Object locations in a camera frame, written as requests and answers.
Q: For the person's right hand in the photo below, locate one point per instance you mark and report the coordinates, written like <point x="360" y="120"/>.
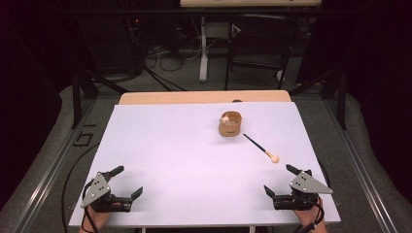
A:
<point x="307" y="218"/>

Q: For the person's left hand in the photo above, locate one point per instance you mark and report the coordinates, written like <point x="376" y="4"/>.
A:
<point x="97" y="218"/>

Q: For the round wooden brush holder cup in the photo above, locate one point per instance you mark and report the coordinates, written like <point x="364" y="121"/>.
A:
<point x="230" y="127"/>

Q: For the aluminium floor rail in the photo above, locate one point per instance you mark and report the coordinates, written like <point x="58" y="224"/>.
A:
<point x="48" y="174"/>
<point x="359" y="174"/>

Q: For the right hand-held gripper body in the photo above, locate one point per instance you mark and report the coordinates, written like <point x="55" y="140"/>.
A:
<point x="306" y="186"/>

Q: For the beige brush head in cup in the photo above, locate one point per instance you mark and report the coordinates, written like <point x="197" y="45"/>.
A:
<point x="224" y="120"/>

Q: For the small brown knob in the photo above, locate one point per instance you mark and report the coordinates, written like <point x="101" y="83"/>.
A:
<point x="236" y="100"/>

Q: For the black folding chair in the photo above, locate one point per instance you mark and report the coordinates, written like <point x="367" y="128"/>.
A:
<point x="262" y="42"/>

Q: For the wooden table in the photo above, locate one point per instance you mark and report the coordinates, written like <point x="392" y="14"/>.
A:
<point x="181" y="97"/>

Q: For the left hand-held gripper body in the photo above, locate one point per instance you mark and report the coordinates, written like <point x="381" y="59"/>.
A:
<point x="97" y="191"/>

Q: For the white board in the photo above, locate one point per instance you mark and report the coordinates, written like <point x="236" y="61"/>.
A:
<point x="194" y="168"/>

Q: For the black metal frame strut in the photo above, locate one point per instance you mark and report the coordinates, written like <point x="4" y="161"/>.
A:
<point x="76" y="97"/>
<point x="340" y="97"/>

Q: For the white desk leg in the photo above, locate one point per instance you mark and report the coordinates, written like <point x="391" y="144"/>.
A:
<point x="203" y="58"/>

